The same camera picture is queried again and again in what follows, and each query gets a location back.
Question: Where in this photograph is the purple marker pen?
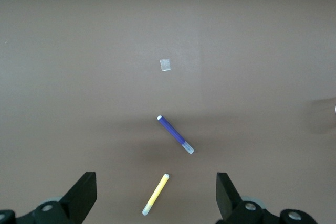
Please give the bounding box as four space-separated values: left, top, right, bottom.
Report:
156 115 195 155

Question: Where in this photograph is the yellow marker pen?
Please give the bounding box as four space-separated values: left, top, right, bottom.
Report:
142 173 170 216

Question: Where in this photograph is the small clear tape patch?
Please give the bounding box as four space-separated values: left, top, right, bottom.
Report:
159 58 172 72

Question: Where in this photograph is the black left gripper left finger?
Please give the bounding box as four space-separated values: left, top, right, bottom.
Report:
0 171 98 224

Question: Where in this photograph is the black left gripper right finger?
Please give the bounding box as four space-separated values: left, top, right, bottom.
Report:
216 172 317 224

